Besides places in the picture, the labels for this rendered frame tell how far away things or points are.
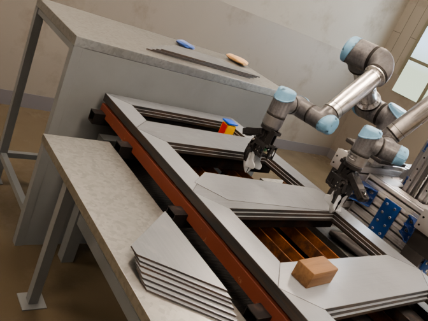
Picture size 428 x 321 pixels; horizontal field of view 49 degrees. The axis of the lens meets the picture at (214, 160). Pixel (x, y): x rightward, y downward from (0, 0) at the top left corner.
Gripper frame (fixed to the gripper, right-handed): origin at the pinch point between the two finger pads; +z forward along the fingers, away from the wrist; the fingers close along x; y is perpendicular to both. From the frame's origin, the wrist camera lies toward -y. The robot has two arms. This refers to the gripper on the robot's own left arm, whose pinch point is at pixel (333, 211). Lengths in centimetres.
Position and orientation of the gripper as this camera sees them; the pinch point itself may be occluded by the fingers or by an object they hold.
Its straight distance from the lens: 188.6
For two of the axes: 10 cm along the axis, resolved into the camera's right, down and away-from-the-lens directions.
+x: -7.6, -0.9, -6.4
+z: -3.8, 8.6, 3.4
